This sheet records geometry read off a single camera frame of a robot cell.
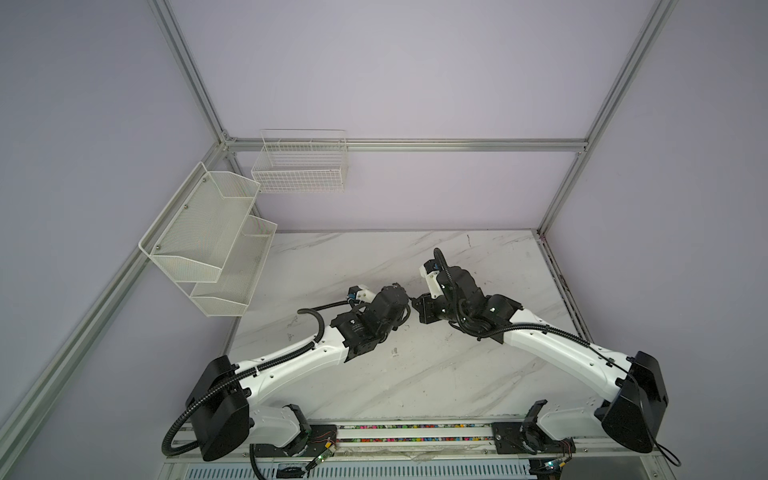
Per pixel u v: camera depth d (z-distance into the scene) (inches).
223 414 15.8
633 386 16.2
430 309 26.6
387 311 22.3
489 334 20.8
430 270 26.9
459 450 28.9
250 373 16.7
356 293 28.1
